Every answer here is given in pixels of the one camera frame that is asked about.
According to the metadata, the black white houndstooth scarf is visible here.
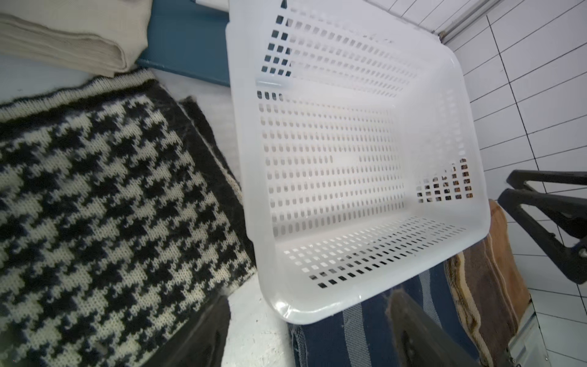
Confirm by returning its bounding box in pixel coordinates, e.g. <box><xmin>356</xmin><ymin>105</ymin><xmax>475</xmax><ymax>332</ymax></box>
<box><xmin>1</xmin><ymin>69</ymin><xmax>255</xmax><ymax>366</ymax></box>

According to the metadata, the teal blue tray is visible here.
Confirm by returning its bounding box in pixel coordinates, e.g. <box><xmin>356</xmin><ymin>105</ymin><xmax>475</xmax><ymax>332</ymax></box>
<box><xmin>136</xmin><ymin>0</ymin><xmax>229</xmax><ymax>87</ymax></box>

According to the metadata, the brown striped fringed scarf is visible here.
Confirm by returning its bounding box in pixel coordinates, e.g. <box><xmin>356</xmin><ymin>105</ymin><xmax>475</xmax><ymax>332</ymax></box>
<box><xmin>444</xmin><ymin>200</ymin><xmax>530</xmax><ymax>366</ymax></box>

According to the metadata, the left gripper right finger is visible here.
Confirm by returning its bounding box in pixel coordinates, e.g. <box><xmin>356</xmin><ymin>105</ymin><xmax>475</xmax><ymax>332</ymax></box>
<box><xmin>387</xmin><ymin>290</ymin><xmax>478</xmax><ymax>366</ymax></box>

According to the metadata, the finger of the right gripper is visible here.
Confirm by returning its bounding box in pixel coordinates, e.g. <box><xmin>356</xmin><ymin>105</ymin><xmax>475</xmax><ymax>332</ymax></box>
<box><xmin>498</xmin><ymin>189</ymin><xmax>586</xmax><ymax>284</ymax></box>
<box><xmin>506</xmin><ymin>169</ymin><xmax>587</xmax><ymax>217</ymax></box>

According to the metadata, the white plastic perforated basket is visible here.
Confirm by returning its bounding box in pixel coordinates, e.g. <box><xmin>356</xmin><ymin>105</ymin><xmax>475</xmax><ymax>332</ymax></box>
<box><xmin>226</xmin><ymin>1</ymin><xmax>491</xmax><ymax>325</ymax></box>

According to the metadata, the navy grey striped scarf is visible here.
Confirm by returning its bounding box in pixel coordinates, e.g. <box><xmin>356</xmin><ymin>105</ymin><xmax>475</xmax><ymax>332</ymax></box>
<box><xmin>287</xmin><ymin>264</ymin><xmax>480</xmax><ymax>366</ymax></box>

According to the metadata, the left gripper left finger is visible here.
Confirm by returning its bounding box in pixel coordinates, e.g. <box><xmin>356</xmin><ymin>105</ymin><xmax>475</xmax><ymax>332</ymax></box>
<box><xmin>144</xmin><ymin>295</ymin><xmax>231</xmax><ymax>367</ymax></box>

